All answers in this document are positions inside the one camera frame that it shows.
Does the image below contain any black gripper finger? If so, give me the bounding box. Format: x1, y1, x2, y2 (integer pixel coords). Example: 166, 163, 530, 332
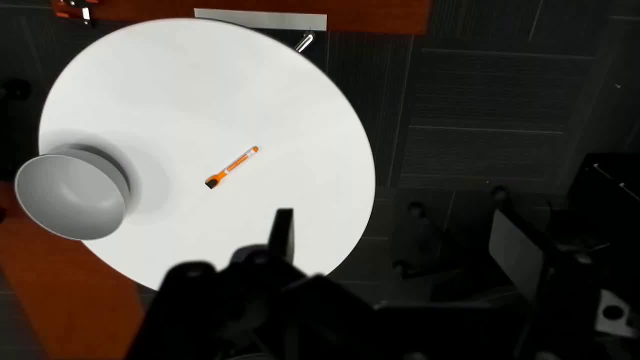
269, 206, 299, 263

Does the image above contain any orange pen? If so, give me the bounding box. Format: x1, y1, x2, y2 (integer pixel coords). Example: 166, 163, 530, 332
205, 144, 260, 192

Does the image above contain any grey round bowl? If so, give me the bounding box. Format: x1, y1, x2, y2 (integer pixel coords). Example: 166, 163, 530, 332
14, 144, 135, 242

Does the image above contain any grey flat panel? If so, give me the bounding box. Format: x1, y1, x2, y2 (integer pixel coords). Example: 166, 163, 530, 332
489, 207, 548, 303

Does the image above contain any orange floor rug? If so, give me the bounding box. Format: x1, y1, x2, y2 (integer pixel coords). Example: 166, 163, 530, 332
48, 0, 432, 35
0, 178, 148, 360

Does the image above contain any white bracket with hole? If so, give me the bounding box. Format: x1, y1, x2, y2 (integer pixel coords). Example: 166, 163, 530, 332
595, 287, 636, 339

